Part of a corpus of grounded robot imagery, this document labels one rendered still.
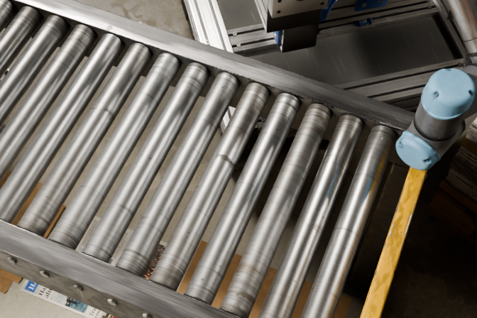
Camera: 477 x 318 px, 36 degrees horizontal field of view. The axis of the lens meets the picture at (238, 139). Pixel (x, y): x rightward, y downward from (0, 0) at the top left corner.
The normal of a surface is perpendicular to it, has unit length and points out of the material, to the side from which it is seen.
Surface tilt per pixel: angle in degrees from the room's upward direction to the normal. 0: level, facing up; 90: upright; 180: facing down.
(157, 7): 0
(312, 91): 0
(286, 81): 0
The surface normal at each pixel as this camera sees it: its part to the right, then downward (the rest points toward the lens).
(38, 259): 0.00, -0.53
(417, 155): -0.68, 0.62
